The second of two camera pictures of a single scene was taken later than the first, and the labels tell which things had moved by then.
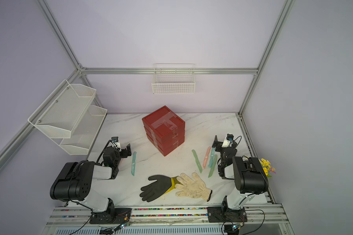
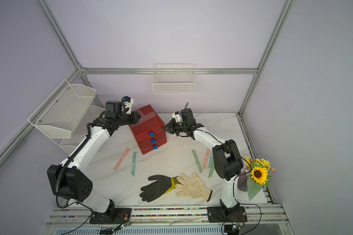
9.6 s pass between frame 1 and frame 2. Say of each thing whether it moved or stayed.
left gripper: moved
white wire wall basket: stayed
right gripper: moved
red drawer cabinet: moved
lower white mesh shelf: stayed
